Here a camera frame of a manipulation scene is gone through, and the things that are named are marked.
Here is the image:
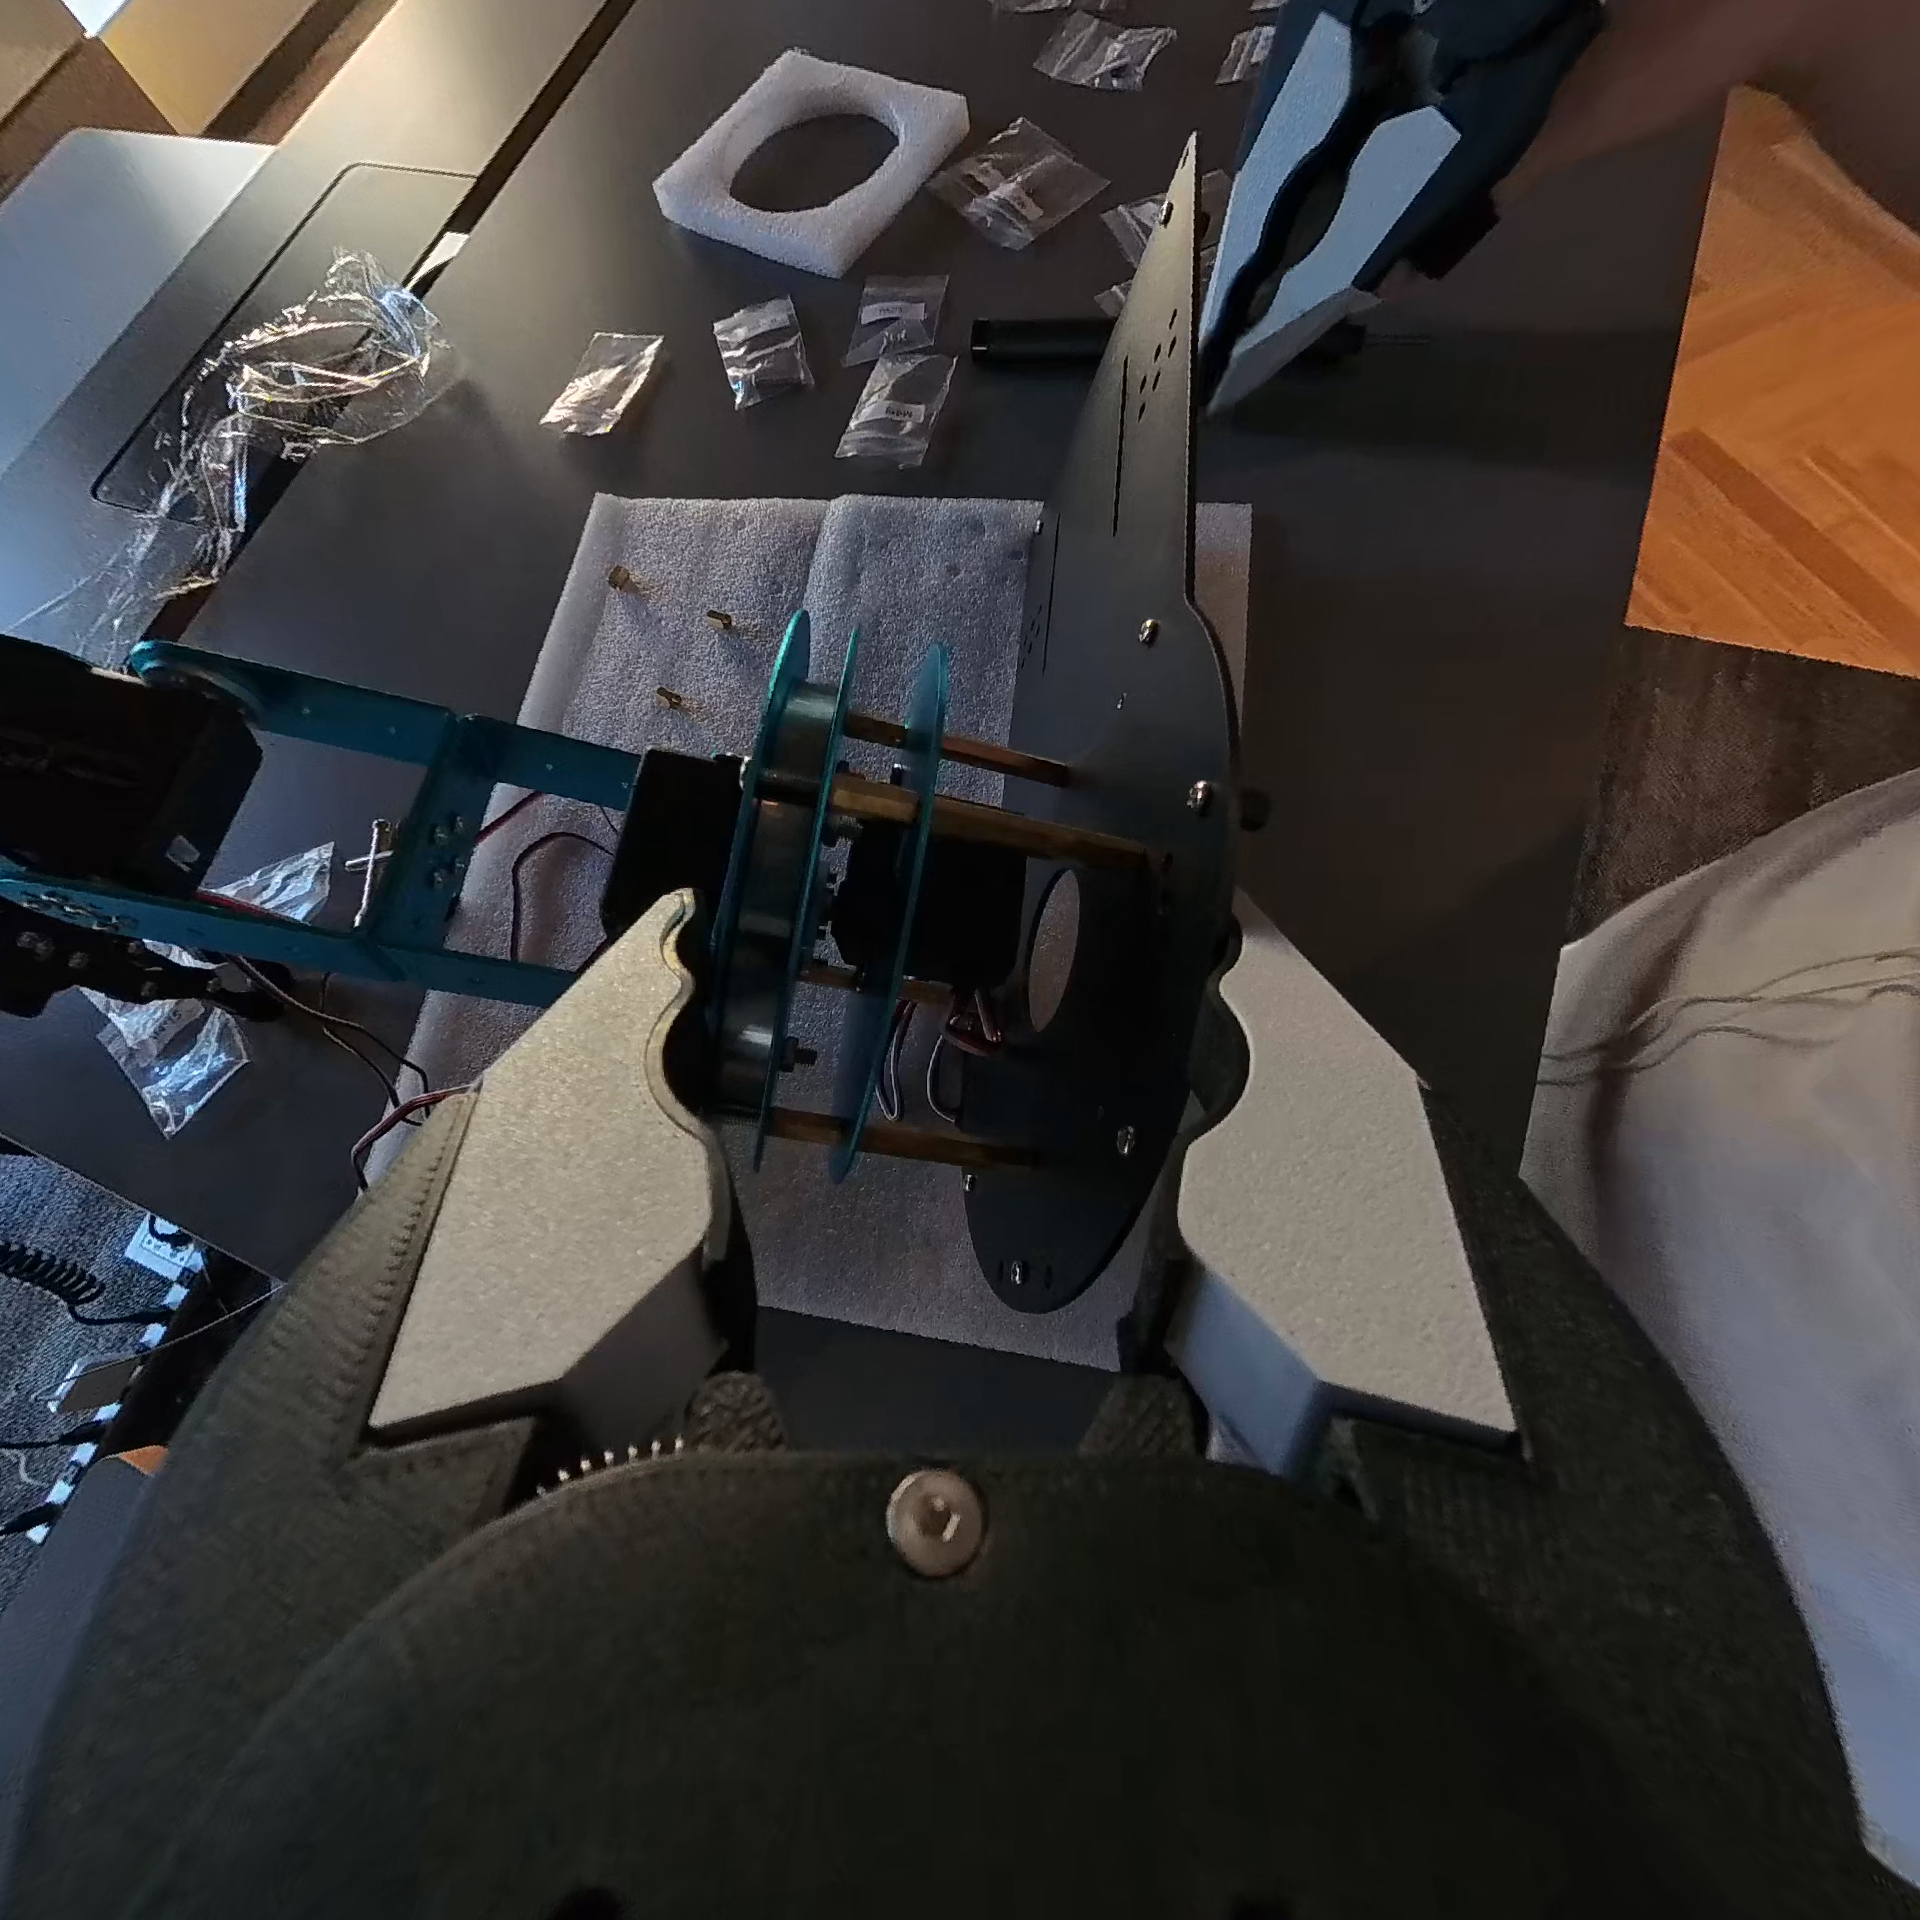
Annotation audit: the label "coiled black cable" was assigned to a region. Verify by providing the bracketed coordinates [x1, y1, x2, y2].
[0, 1234, 111, 1323]

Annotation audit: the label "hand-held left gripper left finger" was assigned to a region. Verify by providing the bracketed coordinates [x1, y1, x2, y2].
[364, 891, 736, 1435]

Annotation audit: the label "white foam ring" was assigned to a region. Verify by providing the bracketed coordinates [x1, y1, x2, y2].
[652, 47, 975, 279]

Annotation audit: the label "white foam sheet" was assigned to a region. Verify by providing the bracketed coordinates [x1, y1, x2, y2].
[404, 495, 1253, 1379]

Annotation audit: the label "scattered small parts bags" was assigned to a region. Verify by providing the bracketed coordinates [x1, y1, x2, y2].
[536, 0, 1309, 468]

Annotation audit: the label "black screwdriver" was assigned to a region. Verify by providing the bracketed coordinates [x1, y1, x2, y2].
[961, 310, 1093, 370]

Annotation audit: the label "crumpled clear plastic bag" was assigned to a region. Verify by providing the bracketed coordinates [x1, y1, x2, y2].
[83, 250, 461, 606]

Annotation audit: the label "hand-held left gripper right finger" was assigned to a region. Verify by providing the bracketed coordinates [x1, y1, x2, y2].
[1162, 911, 1521, 1479]

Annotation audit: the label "white earphone cable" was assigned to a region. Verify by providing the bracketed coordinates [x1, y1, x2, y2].
[1535, 955, 1920, 1085]

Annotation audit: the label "power strip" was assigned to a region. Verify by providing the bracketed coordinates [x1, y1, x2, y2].
[32, 1215, 213, 1532]

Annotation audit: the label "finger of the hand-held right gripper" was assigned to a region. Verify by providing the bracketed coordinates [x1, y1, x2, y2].
[1209, 122, 1470, 423]
[1209, 4, 1421, 358]

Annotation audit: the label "flat clear parts bag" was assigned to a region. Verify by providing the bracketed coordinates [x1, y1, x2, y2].
[94, 989, 249, 1140]

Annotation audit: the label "silver laptop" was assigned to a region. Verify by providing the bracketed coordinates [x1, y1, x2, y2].
[0, 130, 283, 503]

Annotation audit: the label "blue toy robot arm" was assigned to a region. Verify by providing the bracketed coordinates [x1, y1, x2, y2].
[0, 136, 1271, 1323]

